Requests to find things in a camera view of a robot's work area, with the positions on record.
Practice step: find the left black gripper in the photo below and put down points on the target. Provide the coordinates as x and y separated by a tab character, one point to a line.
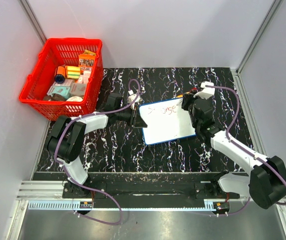
136	121

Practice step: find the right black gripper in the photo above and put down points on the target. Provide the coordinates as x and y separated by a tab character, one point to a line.
188	98

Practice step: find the white blue-framed whiteboard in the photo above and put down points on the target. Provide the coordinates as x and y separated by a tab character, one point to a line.
166	121

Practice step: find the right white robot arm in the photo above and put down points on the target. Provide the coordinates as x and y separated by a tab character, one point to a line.
265	178

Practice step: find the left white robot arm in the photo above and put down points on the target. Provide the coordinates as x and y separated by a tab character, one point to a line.
66	138

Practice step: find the orange juice carton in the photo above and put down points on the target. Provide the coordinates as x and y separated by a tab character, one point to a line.
182	95

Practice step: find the white round container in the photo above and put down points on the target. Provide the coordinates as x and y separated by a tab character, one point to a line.
75	99

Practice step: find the brown pink box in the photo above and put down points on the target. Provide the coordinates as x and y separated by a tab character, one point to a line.
78	89

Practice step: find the teal box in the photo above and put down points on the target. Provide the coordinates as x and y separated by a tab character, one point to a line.
63	91

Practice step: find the orange snack box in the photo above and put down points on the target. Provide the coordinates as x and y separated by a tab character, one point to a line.
86	60

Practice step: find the yellow striped box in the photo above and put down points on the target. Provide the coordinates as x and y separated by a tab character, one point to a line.
72	72

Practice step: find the blue orange can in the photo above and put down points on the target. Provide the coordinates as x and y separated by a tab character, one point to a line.
60	74

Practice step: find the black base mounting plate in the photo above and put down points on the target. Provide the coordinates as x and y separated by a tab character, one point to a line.
152	195

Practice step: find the red plastic shopping basket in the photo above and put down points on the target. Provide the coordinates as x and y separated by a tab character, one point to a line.
57	52

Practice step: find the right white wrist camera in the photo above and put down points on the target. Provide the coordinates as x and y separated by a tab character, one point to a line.
206	92

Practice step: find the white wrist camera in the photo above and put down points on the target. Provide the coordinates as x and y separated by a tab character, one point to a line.
133	98
206	92

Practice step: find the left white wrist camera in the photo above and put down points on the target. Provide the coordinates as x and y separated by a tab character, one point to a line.
133	98

